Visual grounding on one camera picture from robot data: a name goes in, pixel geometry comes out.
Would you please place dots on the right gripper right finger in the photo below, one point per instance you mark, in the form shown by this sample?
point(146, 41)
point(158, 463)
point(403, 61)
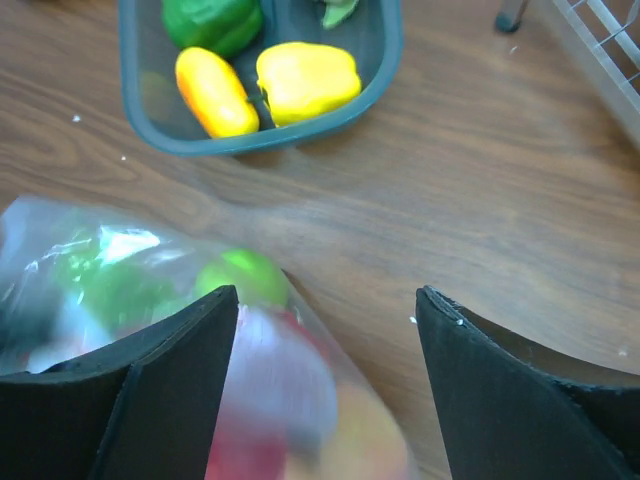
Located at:
point(511, 408)

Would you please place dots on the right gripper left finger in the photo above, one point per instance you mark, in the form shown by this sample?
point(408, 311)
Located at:
point(143, 407)

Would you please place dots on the fake pink dragon fruit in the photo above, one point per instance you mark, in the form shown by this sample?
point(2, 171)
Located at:
point(277, 382)

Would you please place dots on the clear zip top bag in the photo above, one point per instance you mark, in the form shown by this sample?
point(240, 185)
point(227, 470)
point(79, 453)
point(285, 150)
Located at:
point(42, 325)

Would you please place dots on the fake green leafy vegetable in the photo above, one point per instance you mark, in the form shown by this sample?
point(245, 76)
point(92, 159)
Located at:
point(114, 273)

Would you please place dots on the fake green apple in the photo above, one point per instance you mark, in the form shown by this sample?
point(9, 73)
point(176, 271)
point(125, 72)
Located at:
point(257, 279)

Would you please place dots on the fake orange mango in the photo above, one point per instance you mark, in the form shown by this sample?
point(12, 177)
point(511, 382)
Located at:
point(214, 94)

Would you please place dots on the fake yellow bell pepper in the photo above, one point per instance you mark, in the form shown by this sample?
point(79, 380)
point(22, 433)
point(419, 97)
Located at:
point(302, 80)

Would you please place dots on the fake green bell pepper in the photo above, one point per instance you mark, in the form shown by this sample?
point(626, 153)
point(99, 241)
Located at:
point(225, 27)

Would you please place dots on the metal dish rack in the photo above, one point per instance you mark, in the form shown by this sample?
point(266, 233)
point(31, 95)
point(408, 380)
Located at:
point(602, 40)

